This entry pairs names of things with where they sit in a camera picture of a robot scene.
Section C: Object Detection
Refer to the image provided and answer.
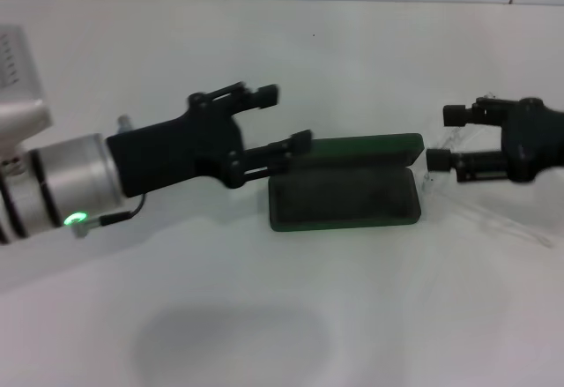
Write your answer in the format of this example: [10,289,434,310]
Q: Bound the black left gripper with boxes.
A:
[106,81,313,198]

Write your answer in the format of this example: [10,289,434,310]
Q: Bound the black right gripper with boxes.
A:
[426,97,564,184]

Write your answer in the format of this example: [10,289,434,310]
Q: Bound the green glasses case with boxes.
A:
[267,132,425,233]

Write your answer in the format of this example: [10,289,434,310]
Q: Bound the clear frame glasses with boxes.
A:
[418,91,554,249]

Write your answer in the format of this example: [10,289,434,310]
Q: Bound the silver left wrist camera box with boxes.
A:
[0,25,52,159]

